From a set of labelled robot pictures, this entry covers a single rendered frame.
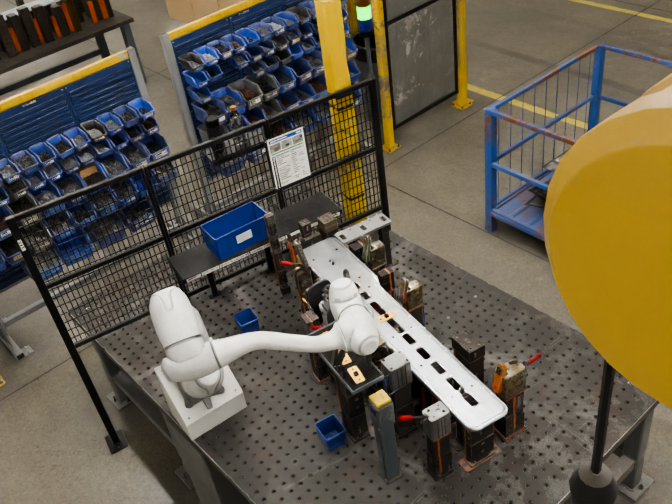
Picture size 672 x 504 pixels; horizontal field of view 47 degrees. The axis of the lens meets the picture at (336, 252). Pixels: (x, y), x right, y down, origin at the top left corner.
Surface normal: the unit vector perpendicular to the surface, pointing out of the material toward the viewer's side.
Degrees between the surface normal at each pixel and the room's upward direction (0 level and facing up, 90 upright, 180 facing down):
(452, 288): 0
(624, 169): 81
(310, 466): 0
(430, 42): 90
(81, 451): 0
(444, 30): 91
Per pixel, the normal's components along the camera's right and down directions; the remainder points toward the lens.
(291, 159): 0.50, 0.48
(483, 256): -0.13, -0.78
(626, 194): -0.81, 0.32
